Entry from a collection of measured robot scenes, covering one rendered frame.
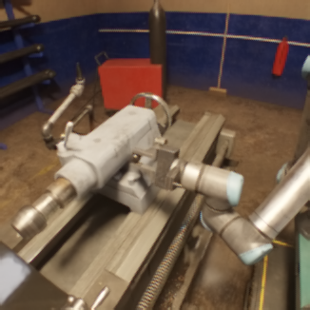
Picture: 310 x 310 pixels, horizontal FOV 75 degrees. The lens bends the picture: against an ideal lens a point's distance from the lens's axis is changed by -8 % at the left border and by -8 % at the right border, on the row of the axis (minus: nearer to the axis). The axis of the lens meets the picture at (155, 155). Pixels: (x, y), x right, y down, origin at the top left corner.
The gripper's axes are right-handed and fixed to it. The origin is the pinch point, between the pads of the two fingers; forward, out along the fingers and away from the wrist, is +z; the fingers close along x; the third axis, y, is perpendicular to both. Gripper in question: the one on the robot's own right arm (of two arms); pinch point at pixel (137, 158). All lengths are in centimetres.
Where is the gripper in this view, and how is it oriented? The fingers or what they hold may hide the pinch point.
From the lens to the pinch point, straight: 72.8
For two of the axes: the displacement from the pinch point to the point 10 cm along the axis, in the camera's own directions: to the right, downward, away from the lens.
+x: 1.2, -9.3, -3.6
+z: -8.8, -2.7, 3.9
